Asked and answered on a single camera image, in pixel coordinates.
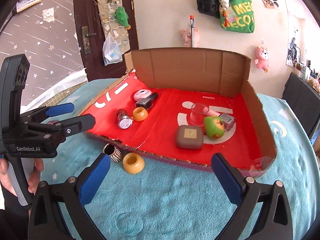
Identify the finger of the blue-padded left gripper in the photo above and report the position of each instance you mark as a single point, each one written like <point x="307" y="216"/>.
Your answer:
<point x="63" y="128"/>
<point x="55" y="111"/>

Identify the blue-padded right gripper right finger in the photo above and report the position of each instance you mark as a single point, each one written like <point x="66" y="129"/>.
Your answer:
<point x="274" y="220"/>

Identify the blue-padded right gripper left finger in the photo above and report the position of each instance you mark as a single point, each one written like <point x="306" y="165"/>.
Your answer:
<point x="46" y="218"/>

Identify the studded black gold cup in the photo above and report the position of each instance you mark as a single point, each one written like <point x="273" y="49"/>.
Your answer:
<point x="114" y="153"/>

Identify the glitter bottle with red cap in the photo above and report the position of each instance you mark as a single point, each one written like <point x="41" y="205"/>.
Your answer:
<point x="124" y="120"/>

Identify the amber ring holder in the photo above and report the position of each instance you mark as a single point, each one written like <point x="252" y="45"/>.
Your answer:
<point x="133" y="163"/>
<point x="139" y="114"/>

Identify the pink round Melody case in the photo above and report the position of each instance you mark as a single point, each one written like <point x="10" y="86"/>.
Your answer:
<point x="141" y="94"/>

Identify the black nail polish bottle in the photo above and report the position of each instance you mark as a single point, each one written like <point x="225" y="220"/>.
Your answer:
<point x="147" y="102"/>

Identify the pink nail polish bottle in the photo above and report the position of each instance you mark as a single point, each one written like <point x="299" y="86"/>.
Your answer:
<point x="227" y="119"/>

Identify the green avocado toy figure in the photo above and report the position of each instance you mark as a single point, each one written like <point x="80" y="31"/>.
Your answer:
<point x="214" y="127"/>

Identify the brown square compact case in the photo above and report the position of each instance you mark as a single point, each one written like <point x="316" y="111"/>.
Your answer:
<point x="190" y="137"/>

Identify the clear plastic cup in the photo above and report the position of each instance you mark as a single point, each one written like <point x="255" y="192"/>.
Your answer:
<point x="198" y="112"/>

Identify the person's left hand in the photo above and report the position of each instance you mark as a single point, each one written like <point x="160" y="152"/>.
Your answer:
<point x="33" y="180"/>

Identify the black smartphone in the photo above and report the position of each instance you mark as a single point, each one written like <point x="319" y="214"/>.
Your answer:
<point x="52" y="122"/>

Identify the hanging plastic bag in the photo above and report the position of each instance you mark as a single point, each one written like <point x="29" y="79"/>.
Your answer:
<point x="111" y="51"/>

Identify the dark brown door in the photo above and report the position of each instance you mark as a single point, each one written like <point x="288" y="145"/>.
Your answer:
<point x="95" y="20"/>

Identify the cardboard box with red liner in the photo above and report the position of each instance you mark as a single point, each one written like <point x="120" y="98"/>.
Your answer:
<point x="182" y="77"/>

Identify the green plush toy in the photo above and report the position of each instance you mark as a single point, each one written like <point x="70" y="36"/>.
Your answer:
<point x="122" y="17"/>

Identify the dark side table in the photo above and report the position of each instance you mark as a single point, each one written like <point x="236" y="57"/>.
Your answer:
<point x="304" y="102"/>

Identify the beige hanging organizer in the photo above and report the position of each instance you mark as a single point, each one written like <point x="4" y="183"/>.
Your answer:
<point x="107" y="9"/>

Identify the pink plush toy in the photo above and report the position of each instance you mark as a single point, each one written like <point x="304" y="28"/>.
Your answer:
<point x="262" y="58"/>
<point x="186" y="37"/>

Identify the orange-capped stick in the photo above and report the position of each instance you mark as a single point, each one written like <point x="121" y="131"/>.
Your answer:
<point x="192" y="31"/>

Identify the green tote bag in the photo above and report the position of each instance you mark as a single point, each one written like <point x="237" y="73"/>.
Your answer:
<point x="239" y="17"/>

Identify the door handle plate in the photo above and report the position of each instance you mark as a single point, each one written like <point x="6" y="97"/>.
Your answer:
<point x="85" y="38"/>

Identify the white plush keychain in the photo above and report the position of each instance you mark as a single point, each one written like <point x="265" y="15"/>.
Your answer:
<point x="224" y="5"/>

